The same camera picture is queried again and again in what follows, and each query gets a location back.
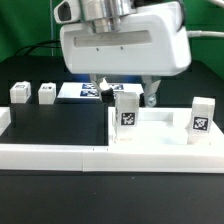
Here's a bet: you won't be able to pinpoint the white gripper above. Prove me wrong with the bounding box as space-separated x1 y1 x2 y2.
54 0 191 107

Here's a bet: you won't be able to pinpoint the white square table top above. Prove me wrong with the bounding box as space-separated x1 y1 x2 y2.
108 107 224 155

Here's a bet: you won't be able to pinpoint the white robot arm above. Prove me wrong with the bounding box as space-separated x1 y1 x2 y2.
54 0 224 107

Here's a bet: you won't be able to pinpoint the white marker sheet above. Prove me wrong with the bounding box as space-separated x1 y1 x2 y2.
57 82 143 99

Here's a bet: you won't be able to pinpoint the white U-shaped fence wall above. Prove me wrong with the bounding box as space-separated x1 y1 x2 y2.
0 106 224 174

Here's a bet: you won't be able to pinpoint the black cables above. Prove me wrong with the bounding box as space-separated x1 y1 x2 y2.
13 39 63 57

